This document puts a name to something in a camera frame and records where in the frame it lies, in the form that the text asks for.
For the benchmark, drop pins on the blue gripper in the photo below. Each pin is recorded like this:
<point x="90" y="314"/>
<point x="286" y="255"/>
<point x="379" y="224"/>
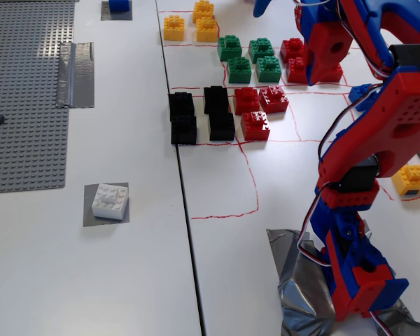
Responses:
<point x="327" y="47"/>

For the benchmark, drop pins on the blue lego block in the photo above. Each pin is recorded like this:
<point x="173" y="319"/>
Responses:
<point x="358" y="96"/>
<point x="119" y="5"/>

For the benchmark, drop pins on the white lego block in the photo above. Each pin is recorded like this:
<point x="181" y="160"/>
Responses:
<point x="110" y="204"/>

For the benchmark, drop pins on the red blue robot arm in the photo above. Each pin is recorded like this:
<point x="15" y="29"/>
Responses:
<point x="406" y="115"/>

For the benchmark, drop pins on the red lego block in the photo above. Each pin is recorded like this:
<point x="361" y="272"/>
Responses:
<point x="296" y="71"/>
<point x="336" y="75"/>
<point x="291" y="50"/>
<point x="255" y="127"/>
<point x="246" y="101"/>
<point x="273" y="99"/>

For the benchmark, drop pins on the green lego block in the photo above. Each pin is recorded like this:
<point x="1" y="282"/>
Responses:
<point x="269" y="70"/>
<point x="262" y="50"/>
<point x="239" y="71"/>
<point x="229" y="49"/>

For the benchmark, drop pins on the black lego block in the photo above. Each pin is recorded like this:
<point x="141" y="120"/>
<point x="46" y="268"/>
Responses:
<point x="221" y="127"/>
<point x="181" y="103"/>
<point x="216" y="99"/>
<point x="183" y="131"/>

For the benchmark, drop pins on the yellow lego block grey patch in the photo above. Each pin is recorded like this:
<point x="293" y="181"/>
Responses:
<point x="410" y="175"/>

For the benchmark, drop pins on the grey tape marker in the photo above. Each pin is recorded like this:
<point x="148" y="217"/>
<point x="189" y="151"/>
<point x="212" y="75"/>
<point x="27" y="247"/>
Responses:
<point x="105" y="223"/>
<point x="105" y="15"/>

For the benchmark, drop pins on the wrinkled grey tape strip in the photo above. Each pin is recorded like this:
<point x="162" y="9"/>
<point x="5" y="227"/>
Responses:
<point x="80" y="77"/>

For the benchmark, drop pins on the grey lego baseplate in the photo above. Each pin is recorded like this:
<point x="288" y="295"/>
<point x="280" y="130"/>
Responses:
<point x="28" y="105"/>

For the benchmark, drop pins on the crumpled silver duct tape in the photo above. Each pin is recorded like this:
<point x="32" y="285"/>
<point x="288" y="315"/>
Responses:
<point x="297" y="308"/>

